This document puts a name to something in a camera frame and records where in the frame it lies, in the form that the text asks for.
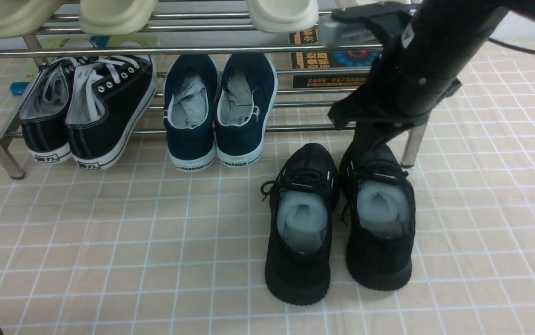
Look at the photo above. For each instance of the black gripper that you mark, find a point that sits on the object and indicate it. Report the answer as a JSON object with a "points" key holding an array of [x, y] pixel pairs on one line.
{"points": [[417, 69]]}

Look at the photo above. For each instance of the black knit sneaker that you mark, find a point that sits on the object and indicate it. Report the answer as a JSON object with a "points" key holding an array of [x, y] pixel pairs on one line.
{"points": [[302, 199], [380, 202]]}

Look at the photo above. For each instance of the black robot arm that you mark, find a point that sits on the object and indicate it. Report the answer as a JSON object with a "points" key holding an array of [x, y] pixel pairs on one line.
{"points": [[475, 21]]}

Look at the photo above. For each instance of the silver metal shoe rack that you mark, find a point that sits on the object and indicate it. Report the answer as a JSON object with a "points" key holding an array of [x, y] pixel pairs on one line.
{"points": [[187, 22]]}

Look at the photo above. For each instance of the black book with orange text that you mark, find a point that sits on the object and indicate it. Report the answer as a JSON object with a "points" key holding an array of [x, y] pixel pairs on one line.
{"points": [[324, 69]]}

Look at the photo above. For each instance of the cream slipper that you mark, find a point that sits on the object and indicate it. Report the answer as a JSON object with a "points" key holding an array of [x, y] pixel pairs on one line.
{"points": [[356, 3], [283, 16]]}

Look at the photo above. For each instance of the navy slip-on shoe right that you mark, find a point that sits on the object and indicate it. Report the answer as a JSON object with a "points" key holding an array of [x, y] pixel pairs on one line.
{"points": [[248, 89]]}

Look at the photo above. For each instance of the navy slip-on shoe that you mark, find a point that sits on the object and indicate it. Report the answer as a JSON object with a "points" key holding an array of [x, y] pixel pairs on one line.
{"points": [[248, 89], [190, 88]]}

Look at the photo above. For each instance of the navy slip-on shoe left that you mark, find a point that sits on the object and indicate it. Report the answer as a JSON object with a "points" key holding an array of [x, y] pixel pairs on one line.
{"points": [[190, 88]]}

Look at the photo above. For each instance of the black canvas sneaker inner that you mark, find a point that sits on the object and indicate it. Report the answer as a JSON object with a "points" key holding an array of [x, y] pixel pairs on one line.
{"points": [[109, 97]]}

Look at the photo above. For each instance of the black canvas sneaker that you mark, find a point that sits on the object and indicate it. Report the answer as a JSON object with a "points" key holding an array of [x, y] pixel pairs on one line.
{"points": [[43, 113], [109, 97]]}

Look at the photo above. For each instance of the beige slipper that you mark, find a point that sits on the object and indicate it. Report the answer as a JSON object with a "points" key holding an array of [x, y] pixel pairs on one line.
{"points": [[115, 17], [23, 17]]}

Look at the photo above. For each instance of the black canvas sneaker outer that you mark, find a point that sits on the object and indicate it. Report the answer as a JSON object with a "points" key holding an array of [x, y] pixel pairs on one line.
{"points": [[43, 113]]}

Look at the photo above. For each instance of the blue small box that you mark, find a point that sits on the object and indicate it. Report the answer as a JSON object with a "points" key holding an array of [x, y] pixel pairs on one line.
{"points": [[17, 89]]}

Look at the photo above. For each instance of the beige slipper far left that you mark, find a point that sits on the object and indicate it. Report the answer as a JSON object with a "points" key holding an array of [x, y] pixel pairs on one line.
{"points": [[23, 17]]}

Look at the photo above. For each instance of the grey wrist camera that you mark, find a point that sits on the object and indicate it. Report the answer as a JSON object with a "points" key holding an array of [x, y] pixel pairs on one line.
{"points": [[334, 33]]}

